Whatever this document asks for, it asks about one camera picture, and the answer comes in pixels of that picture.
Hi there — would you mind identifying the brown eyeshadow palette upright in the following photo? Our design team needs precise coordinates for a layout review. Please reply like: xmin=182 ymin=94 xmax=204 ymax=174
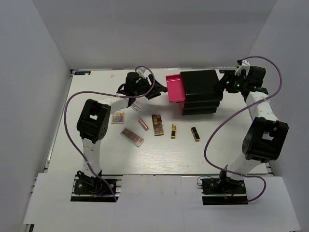
xmin=152 ymin=115 xmax=164 ymax=136

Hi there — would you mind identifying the black drawer organizer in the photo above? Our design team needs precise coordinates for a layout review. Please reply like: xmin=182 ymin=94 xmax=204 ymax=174
xmin=180 ymin=70 xmax=223 ymax=116

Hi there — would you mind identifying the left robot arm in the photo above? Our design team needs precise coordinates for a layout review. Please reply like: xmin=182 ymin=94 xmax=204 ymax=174
xmin=77 ymin=72 xmax=168 ymax=193

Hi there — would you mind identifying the blue label right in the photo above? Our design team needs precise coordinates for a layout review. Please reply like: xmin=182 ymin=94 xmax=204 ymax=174
xmin=219 ymin=70 xmax=235 ymax=73

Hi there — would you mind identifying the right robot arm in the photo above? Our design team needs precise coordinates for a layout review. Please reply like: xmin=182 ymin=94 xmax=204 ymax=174
xmin=215 ymin=66 xmax=289 ymax=193

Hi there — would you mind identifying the white labelled card box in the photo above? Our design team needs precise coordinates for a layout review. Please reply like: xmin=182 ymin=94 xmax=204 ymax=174
xmin=130 ymin=101 xmax=143 ymax=113

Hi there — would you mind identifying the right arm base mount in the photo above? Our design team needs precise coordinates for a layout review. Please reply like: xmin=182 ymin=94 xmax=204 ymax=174
xmin=197 ymin=175 xmax=248 ymax=205

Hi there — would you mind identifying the blue label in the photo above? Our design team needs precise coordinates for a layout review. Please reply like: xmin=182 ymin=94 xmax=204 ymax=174
xmin=74 ymin=71 xmax=91 ymax=75
xmin=219 ymin=70 xmax=235 ymax=73

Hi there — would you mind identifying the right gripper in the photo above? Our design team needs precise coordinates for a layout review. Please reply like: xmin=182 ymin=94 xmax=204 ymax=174
xmin=213 ymin=70 xmax=248 ymax=93

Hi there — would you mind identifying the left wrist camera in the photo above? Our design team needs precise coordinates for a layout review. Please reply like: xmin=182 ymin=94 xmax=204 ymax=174
xmin=135 ymin=66 xmax=147 ymax=79

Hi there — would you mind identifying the gold black lipstick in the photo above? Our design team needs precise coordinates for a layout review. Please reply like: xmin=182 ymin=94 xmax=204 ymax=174
xmin=191 ymin=127 xmax=200 ymax=142
xmin=171 ymin=124 xmax=177 ymax=139

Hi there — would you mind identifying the pink brown eyeshadow palette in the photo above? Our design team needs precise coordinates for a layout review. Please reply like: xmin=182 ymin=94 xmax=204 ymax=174
xmin=120 ymin=128 xmax=144 ymax=147

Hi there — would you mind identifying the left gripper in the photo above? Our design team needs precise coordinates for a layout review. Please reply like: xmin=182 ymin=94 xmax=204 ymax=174
xmin=133 ymin=73 xmax=167 ymax=100

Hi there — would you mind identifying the rose gold lipstick tube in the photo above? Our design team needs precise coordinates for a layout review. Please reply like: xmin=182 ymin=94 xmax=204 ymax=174
xmin=138 ymin=118 xmax=149 ymax=131

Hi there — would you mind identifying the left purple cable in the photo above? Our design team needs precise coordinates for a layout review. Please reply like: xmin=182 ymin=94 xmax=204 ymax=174
xmin=63 ymin=65 xmax=155 ymax=202

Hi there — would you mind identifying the pink drawer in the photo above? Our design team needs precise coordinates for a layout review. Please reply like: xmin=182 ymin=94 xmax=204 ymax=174
xmin=166 ymin=73 xmax=185 ymax=103

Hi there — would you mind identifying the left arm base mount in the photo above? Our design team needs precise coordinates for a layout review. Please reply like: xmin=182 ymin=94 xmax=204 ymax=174
xmin=70 ymin=171 xmax=123 ymax=203

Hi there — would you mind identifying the colourful eyeshadow palette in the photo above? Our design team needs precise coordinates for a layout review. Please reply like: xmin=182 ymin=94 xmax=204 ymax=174
xmin=111 ymin=112 xmax=125 ymax=124

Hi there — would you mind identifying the blue label left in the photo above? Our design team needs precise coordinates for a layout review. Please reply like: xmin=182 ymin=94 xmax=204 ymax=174
xmin=74 ymin=71 xmax=91 ymax=75

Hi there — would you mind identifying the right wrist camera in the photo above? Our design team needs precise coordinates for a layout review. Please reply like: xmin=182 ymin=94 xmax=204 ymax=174
xmin=235 ymin=59 xmax=251 ymax=75

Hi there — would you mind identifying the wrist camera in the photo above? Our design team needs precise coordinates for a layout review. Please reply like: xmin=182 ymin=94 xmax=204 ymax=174
xmin=235 ymin=59 xmax=251 ymax=75
xmin=135 ymin=66 xmax=147 ymax=79

